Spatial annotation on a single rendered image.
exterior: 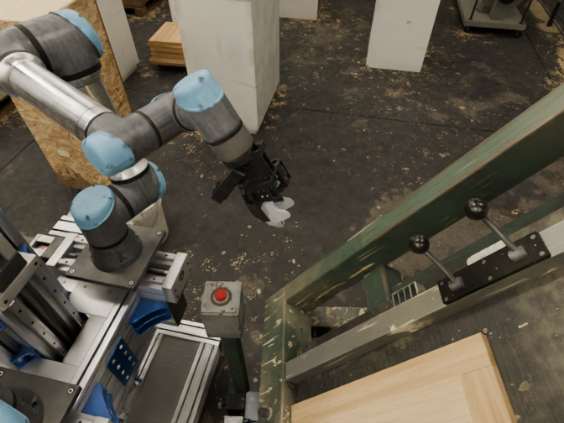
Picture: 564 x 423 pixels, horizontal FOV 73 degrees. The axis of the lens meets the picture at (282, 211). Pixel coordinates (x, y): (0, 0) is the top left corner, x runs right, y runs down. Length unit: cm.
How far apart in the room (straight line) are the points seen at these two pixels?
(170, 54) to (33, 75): 363
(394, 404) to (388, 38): 391
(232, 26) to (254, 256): 160
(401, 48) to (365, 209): 218
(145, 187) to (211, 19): 201
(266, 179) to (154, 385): 140
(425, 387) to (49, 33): 104
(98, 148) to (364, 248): 67
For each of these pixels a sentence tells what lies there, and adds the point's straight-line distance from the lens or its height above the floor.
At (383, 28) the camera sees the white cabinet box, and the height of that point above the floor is 41.
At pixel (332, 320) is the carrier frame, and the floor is 79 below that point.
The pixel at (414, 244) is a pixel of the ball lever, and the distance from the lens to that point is 74.
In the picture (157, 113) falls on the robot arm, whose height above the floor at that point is 162.
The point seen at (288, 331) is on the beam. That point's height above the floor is 90.
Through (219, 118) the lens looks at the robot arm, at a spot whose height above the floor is 163.
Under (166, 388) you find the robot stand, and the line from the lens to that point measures 194.
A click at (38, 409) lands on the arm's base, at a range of 110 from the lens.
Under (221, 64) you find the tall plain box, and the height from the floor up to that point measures 63.
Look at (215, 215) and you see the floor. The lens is 272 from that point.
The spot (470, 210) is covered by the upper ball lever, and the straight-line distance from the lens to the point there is 69.
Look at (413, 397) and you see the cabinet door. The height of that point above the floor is 121.
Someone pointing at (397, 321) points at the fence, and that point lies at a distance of 87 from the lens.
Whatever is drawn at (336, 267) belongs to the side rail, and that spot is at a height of 111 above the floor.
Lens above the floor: 199
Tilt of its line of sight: 47 degrees down
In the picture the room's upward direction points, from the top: straight up
